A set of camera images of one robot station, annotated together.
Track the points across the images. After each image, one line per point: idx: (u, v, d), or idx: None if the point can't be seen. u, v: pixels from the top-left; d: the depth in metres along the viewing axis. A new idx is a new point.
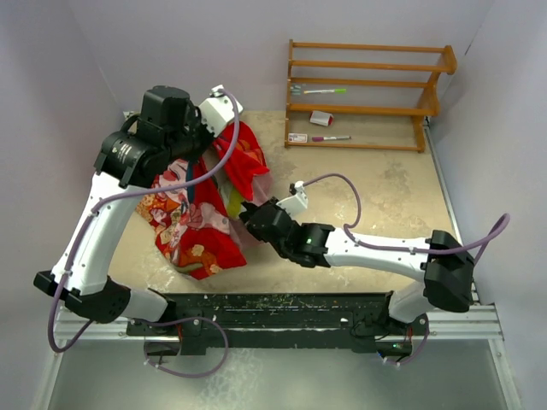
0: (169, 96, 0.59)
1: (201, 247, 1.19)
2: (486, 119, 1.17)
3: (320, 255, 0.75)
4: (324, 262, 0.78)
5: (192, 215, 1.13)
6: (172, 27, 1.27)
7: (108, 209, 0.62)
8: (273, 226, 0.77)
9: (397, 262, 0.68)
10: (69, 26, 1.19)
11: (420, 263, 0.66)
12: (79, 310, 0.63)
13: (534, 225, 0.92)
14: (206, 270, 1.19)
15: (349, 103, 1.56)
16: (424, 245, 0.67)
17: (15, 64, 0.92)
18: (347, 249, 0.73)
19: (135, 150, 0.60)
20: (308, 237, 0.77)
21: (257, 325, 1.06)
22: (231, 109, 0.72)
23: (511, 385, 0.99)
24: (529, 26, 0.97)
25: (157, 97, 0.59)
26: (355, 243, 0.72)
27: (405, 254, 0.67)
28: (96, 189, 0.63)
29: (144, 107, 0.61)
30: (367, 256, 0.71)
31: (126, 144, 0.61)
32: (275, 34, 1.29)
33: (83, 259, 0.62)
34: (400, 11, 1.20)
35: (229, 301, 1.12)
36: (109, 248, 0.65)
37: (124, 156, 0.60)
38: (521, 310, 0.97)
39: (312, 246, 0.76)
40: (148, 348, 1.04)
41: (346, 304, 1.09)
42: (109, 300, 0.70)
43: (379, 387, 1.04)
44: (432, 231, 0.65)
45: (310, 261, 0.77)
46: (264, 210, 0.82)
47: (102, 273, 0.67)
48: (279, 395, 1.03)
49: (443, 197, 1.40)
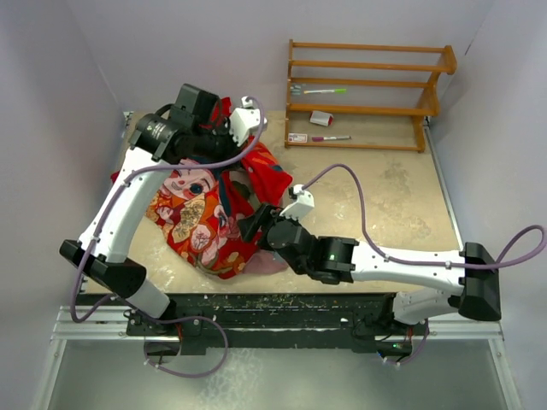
0: (204, 90, 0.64)
1: (235, 253, 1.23)
2: (485, 118, 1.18)
3: (345, 272, 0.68)
4: (349, 280, 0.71)
5: (232, 227, 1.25)
6: (173, 27, 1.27)
7: (140, 181, 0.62)
8: (292, 247, 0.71)
9: (432, 278, 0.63)
10: (69, 26, 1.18)
11: (457, 278, 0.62)
12: (102, 278, 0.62)
13: (534, 224, 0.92)
14: (234, 269, 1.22)
15: (349, 103, 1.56)
16: (458, 259, 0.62)
17: (16, 66, 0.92)
18: (376, 265, 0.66)
19: (168, 129, 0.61)
20: (329, 254, 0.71)
21: (257, 325, 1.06)
22: (255, 119, 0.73)
23: (511, 385, 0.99)
24: (529, 26, 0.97)
25: (193, 90, 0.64)
26: (384, 258, 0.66)
27: (441, 269, 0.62)
28: (128, 161, 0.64)
29: (179, 98, 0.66)
30: (398, 272, 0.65)
31: (160, 124, 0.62)
32: (275, 34, 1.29)
33: (111, 226, 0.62)
34: (401, 11, 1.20)
35: (229, 301, 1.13)
36: (137, 218, 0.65)
37: (157, 133, 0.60)
38: (521, 309, 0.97)
39: (331, 261, 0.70)
40: (148, 348, 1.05)
41: (346, 304, 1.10)
42: (128, 274, 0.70)
43: (379, 388, 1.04)
44: (467, 243, 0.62)
45: (333, 278, 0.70)
46: (280, 225, 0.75)
47: (127, 244, 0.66)
48: (279, 396, 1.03)
49: (443, 197, 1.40)
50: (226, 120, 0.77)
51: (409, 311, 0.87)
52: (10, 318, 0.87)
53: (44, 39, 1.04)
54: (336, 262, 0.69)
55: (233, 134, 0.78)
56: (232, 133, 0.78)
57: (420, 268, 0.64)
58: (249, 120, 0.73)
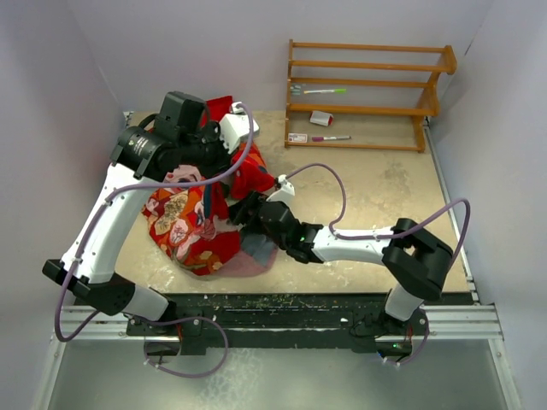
0: (189, 100, 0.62)
1: (209, 252, 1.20)
2: (486, 118, 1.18)
3: (313, 253, 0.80)
4: (319, 260, 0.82)
5: (207, 228, 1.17)
6: (173, 27, 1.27)
7: (122, 199, 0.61)
8: (279, 222, 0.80)
9: (364, 248, 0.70)
10: (69, 26, 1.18)
11: (381, 248, 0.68)
12: (85, 299, 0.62)
13: (534, 224, 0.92)
14: (208, 268, 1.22)
15: (349, 103, 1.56)
16: (387, 231, 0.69)
17: (16, 67, 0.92)
18: (328, 242, 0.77)
19: (151, 143, 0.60)
20: (302, 237, 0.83)
21: (257, 325, 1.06)
22: (246, 126, 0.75)
23: (511, 385, 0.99)
24: (530, 26, 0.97)
25: (177, 98, 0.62)
26: (334, 237, 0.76)
27: (372, 241, 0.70)
28: (110, 178, 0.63)
29: (163, 107, 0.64)
30: (346, 248, 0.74)
31: (142, 137, 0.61)
32: (275, 34, 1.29)
33: (93, 248, 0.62)
34: (402, 11, 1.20)
35: (229, 301, 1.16)
36: (120, 236, 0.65)
37: (139, 149, 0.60)
38: (522, 309, 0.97)
39: (305, 244, 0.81)
40: (148, 348, 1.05)
41: (346, 304, 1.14)
42: (115, 291, 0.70)
43: (378, 387, 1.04)
44: (399, 219, 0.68)
45: (304, 258, 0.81)
46: (272, 204, 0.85)
47: (110, 264, 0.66)
48: (279, 396, 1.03)
49: (443, 197, 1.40)
50: (216, 125, 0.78)
51: (391, 304, 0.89)
52: (10, 317, 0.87)
53: (44, 39, 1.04)
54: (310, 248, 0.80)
55: (224, 141, 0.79)
56: (223, 140, 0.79)
57: (357, 241, 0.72)
58: (241, 130, 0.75)
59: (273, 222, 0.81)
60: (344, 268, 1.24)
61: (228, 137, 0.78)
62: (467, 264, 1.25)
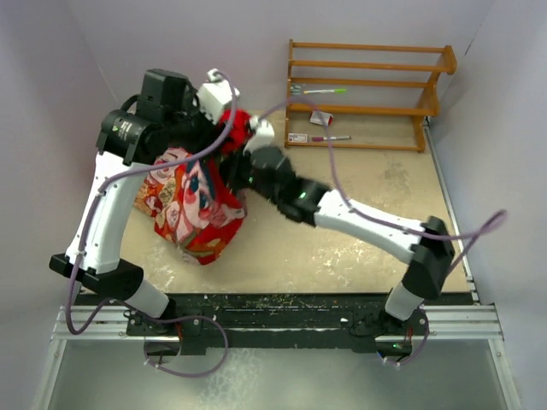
0: (169, 76, 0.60)
1: (217, 240, 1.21)
2: (485, 118, 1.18)
3: (309, 213, 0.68)
4: (311, 222, 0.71)
5: (215, 213, 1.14)
6: (173, 27, 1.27)
7: (115, 188, 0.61)
8: (272, 170, 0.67)
9: (387, 238, 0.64)
10: (69, 26, 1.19)
11: (408, 243, 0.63)
12: (95, 289, 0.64)
13: (533, 224, 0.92)
14: (215, 254, 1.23)
15: (349, 103, 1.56)
16: (417, 227, 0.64)
17: (16, 67, 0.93)
18: (339, 213, 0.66)
19: (136, 126, 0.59)
20: (301, 192, 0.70)
21: (257, 325, 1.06)
22: (227, 93, 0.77)
23: (511, 384, 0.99)
24: (530, 26, 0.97)
25: (155, 76, 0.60)
26: (349, 209, 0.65)
27: (397, 232, 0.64)
28: (101, 168, 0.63)
29: (144, 85, 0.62)
30: (357, 225, 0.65)
31: (125, 121, 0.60)
32: (275, 34, 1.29)
33: (95, 238, 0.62)
34: (400, 11, 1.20)
35: (229, 301, 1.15)
36: (120, 224, 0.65)
37: (125, 134, 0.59)
38: (522, 309, 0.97)
39: (308, 204, 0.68)
40: (148, 348, 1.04)
41: (346, 304, 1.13)
42: (122, 282, 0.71)
43: (378, 388, 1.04)
44: (430, 216, 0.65)
45: (297, 215, 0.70)
46: (264, 149, 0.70)
47: (114, 253, 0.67)
48: (279, 395, 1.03)
49: (443, 197, 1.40)
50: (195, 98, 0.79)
51: (391, 301, 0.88)
52: (10, 317, 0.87)
53: (44, 39, 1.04)
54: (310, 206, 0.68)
55: (206, 111, 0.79)
56: (203, 111, 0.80)
57: (376, 226, 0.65)
58: (223, 96, 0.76)
59: (266, 171, 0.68)
60: (344, 268, 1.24)
61: (209, 107, 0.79)
62: (467, 264, 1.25)
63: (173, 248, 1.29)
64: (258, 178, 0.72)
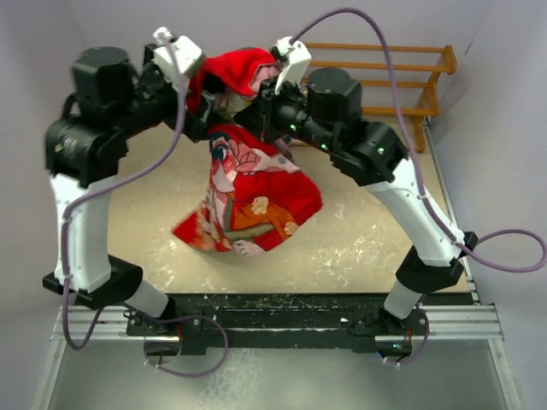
0: (102, 65, 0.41)
1: (265, 202, 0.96)
2: (485, 118, 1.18)
3: (383, 171, 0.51)
4: (366, 181, 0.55)
5: (239, 155, 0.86)
6: (172, 27, 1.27)
7: (81, 211, 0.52)
8: (338, 102, 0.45)
9: (436, 243, 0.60)
10: (69, 27, 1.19)
11: (450, 256, 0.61)
12: (92, 303, 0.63)
13: (533, 224, 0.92)
14: (281, 233, 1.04)
15: None
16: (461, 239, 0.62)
17: (16, 67, 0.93)
18: (408, 194, 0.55)
19: (82, 140, 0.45)
20: (374, 142, 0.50)
21: (257, 325, 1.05)
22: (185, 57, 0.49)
23: (511, 385, 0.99)
24: (530, 25, 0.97)
25: (84, 66, 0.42)
26: (418, 196, 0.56)
27: (446, 239, 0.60)
28: (59, 189, 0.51)
29: (74, 83, 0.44)
30: (415, 216, 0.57)
31: (68, 137, 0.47)
32: (275, 34, 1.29)
33: (78, 262, 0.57)
34: (399, 11, 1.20)
35: (229, 301, 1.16)
36: (97, 238, 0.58)
37: (72, 153, 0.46)
38: (522, 309, 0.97)
39: (379, 156, 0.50)
40: (148, 348, 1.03)
41: (346, 304, 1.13)
42: (120, 289, 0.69)
43: (378, 387, 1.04)
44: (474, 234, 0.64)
45: (362, 171, 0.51)
46: (331, 69, 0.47)
47: (102, 266, 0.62)
48: (279, 395, 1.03)
49: (443, 197, 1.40)
50: (154, 66, 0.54)
51: (391, 300, 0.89)
52: (10, 318, 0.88)
53: (44, 40, 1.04)
54: (379, 161, 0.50)
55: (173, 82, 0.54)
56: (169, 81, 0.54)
57: (435, 229, 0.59)
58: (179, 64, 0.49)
59: (327, 102, 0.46)
60: (344, 268, 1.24)
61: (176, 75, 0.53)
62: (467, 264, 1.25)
63: (173, 248, 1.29)
64: (314, 112, 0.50)
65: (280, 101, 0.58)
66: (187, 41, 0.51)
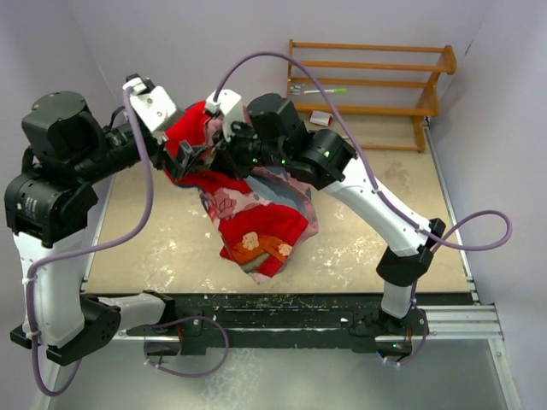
0: (59, 120, 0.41)
1: (254, 237, 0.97)
2: (485, 118, 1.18)
3: (331, 172, 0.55)
4: (326, 187, 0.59)
5: (218, 205, 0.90)
6: (172, 27, 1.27)
7: (45, 270, 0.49)
8: (273, 119, 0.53)
9: (400, 232, 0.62)
10: (68, 26, 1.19)
11: (416, 242, 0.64)
12: (63, 358, 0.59)
13: (533, 225, 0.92)
14: (278, 257, 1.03)
15: (349, 103, 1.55)
16: (426, 226, 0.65)
17: (16, 67, 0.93)
18: (362, 190, 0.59)
19: (44, 197, 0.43)
20: (319, 148, 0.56)
21: (257, 325, 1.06)
22: (155, 114, 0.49)
23: (511, 385, 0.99)
24: (530, 25, 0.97)
25: (38, 122, 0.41)
26: (373, 190, 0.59)
27: (408, 226, 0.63)
28: (24, 248, 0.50)
29: (30, 140, 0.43)
30: (373, 207, 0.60)
31: (29, 195, 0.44)
32: (275, 34, 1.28)
33: (45, 320, 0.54)
34: (400, 10, 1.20)
35: (229, 301, 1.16)
36: (68, 295, 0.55)
37: (35, 213, 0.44)
38: (522, 309, 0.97)
39: (325, 160, 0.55)
40: (148, 348, 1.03)
41: (346, 304, 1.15)
42: (97, 336, 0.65)
43: (377, 387, 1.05)
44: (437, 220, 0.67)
45: (314, 175, 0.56)
46: (267, 96, 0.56)
47: (76, 318, 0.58)
48: (279, 395, 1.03)
49: (443, 197, 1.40)
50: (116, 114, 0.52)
51: (385, 298, 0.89)
52: (11, 318, 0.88)
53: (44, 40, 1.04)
54: (327, 164, 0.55)
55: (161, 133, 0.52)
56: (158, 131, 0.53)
57: (396, 219, 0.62)
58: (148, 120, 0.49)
59: (266, 120, 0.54)
60: (344, 268, 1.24)
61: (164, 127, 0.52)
62: (467, 264, 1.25)
63: (173, 248, 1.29)
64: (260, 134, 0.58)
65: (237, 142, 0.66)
66: (162, 92, 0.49)
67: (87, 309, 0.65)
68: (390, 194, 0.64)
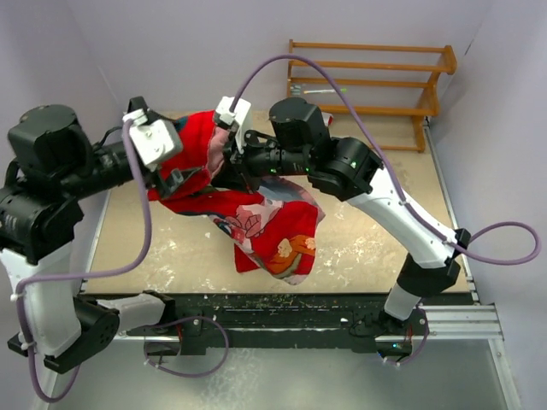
0: (47, 131, 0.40)
1: (283, 243, 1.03)
2: (485, 118, 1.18)
3: (357, 183, 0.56)
4: (350, 197, 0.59)
5: (244, 225, 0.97)
6: (171, 28, 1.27)
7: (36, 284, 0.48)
8: (301, 126, 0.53)
9: (427, 244, 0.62)
10: (69, 27, 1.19)
11: (444, 254, 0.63)
12: (62, 366, 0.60)
13: (533, 224, 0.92)
14: (308, 254, 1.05)
15: (349, 103, 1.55)
16: (452, 238, 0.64)
17: (14, 67, 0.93)
18: (390, 202, 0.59)
19: (23, 213, 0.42)
20: (344, 158, 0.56)
21: (257, 325, 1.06)
22: (152, 148, 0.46)
23: (511, 385, 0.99)
24: (530, 25, 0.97)
25: (26, 134, 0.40)
26: (400, 201, 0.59)
27: (437, 239, 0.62)
28: (10, 263, 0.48)
29: (16, 152, 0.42)
30: (402, 220, 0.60)
31: (10, 210, 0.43)
32: (275, 34, 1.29)
33: (41, 332, 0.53)
34: (399, 10, 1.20)
35: (229, 301, 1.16)
36: (62, 307, 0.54)
37: (14, 230, 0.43)
38: (522, 309, 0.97)
39: (352, 170, 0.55)
40: (148, 348, 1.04)
41: (346, 304, 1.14)
42: (95, 342, 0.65)
43: (377, 387, 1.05)
44: (464, 231, 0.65)
45: (339, 186, 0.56)
46: (291, 101, 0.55)
47: (71, 327, 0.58)
48: (279, 395, 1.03)
49: (443, 197, 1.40)
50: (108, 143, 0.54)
51: (389, 300, 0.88)
52: (11, 317, 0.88)
53: (44, 41, 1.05)
54: (353, 175, 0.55)
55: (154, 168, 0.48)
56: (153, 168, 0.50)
57: (424, 231, 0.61)
58: (144, 154, 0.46)
59: (291, 126, 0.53)
60: (344, 268, 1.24)
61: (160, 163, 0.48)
62: (467, 264, 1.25)
63: (173, 248, 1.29)
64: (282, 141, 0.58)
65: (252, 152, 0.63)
66: (164, 127, 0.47)
67: (85, 314, 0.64)
68: (416, 205, 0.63)
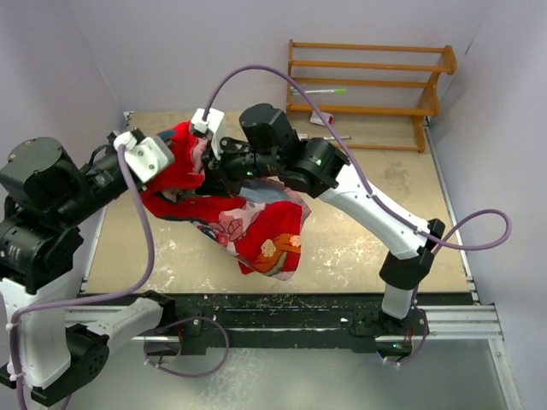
0: (34, 172, 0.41)
1: (267, 243, 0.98)
2: (485, 118, 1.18)
3: (326, 180, 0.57)
4: (321, 195, 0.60)
5: (225, 228, 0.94)
6: (171, 27, 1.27)
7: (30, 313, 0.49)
8: (267, 130, 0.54)
9: (398, 236, 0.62)
10: (68, 27, 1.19)
11: (416, 244, 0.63)
12: (50, 398, 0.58)
13: (533, 224, 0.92)
14: (293, 253, 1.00)
15: (349, 103, 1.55)
16: (425, 228, 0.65)
17: (14, 68, 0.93)
18: (356, 196, 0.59)
19: (25, 247, 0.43)
20: (311, 156, 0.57)
21: (257, 325, 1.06)
22: (149, 166, 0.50)
23: (511, 385, 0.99)
24: (531, 24, 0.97)
25: (15, 175, 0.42)
26: (367, 195, 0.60)
27: (408, 229, 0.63)
28: (8, 293, 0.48)
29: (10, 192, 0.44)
30: (371, 213, 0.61)
31: (13, 243, 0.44)
32: (275, 34, 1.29)
33: (30, 361, 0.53)
34: (399, 10, 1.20)
35: (229, 301, 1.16)
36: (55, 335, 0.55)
37: (17, 261, 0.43)
38: (522, 309, 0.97)
39: (318, 168, 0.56)
40: (148, 348, 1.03)
41: (346, 304, 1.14)
42: (85, 368, 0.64)
43: (377, 387, 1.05)
44: (434, 219, 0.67)
45: (308, 184, 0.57)
46: (257, 105, 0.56)
47: (62, 355, 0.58)
48: (279, 395, 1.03)
49: (443, 197, 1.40)
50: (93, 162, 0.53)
51: (385, 298, 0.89)
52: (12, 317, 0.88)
53: (44, 41, 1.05)
54: (320, 172, 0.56)
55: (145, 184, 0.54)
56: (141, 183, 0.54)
57: (394, 223, 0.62)
58: (141, 172, 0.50)
59: (258, 131, 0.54)
60: (344, 268, 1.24)
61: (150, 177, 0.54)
62: (467, 264, 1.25)
63: (173, 248, 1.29)
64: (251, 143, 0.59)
65: (227, 159, 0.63)
66: (154, 145, 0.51)
67: (75, 346, 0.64)
68: (385, 196, 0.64)
